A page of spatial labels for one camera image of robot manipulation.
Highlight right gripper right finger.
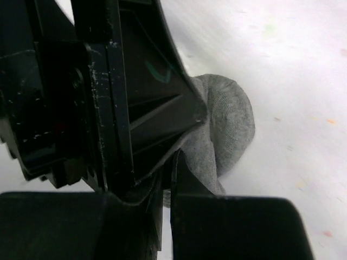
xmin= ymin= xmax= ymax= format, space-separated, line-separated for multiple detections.
xmin=170 ymin=151 xmax=313 ymax=259

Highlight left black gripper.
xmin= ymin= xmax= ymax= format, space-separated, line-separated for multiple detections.
xmin=1 ymin=1 xmax=117 ymax=191

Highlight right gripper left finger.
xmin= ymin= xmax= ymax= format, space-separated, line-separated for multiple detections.
xmin=1 ymin=173 xmax=163 ymax=259

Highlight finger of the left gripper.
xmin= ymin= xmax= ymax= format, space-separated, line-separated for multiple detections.
xmin=106 ymin=1 xmax=207 ymax=187

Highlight grey sock black stripes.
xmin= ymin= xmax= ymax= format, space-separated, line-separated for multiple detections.
xmin=178 ymin=74 xmax=255 ymax=195

